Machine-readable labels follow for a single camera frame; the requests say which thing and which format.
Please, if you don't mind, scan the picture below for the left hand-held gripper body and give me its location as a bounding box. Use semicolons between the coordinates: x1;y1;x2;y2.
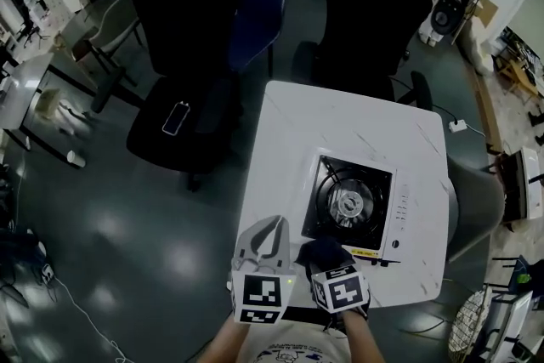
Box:
230;257;298;327

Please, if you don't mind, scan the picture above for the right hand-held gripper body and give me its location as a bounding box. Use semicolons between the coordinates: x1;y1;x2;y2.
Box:
309;262;371;315

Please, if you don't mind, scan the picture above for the dark blue cloth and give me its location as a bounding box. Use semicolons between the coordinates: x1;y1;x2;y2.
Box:
294;235;356;275

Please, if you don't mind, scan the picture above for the white portable gas stove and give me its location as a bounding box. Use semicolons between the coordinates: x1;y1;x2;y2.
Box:
299;145;417;269

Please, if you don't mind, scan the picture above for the person's left forearm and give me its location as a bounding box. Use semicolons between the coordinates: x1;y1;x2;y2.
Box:
203;312;263;363

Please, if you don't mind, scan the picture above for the person's right forearm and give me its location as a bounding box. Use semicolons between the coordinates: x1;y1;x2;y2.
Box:
339;308;386;363

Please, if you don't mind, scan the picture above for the person's white printed shirt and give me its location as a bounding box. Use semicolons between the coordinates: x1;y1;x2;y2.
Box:
244;320;354;363

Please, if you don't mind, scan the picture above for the black smartphone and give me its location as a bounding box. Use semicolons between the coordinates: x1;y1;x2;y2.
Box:
161;100;191;137

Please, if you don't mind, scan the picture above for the grey shell chair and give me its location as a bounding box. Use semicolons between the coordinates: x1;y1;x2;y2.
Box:
445;152;507;264

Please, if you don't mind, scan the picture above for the long white desk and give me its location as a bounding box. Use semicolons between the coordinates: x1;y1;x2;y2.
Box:
484;291;536;363

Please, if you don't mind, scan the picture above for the white paper cup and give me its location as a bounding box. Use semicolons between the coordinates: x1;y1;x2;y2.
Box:
65;149;88;169

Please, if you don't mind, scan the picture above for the small white desk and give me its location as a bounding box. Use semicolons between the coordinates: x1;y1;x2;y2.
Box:
501;145;544;224

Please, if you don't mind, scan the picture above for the blue shell chair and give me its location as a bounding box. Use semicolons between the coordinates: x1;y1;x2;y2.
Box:
227;0;288;77

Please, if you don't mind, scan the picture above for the black high-back office chair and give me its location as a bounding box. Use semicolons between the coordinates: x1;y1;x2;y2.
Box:
126;0;246;192

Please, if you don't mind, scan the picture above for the beige plastic stool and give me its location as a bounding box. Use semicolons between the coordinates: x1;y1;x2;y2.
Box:
38;88;93;137

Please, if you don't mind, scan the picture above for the black mesh office chair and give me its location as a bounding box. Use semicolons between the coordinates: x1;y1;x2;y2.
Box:
291;0;434;111

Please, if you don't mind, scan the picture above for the beige chair with black legs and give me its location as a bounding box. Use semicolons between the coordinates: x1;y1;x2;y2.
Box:
70;0;141;86

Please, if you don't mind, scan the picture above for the grey marble table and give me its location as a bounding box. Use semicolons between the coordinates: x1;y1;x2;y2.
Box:
0;50;56;141

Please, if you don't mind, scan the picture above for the white floor cushion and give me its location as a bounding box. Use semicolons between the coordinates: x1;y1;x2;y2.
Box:
458;16;494;76

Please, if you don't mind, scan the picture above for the grey round-faced appliance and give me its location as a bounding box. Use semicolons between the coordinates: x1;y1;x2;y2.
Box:
418;0;467;46

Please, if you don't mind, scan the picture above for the white floor cable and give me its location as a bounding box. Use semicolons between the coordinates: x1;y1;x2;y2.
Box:
50;271;137;363

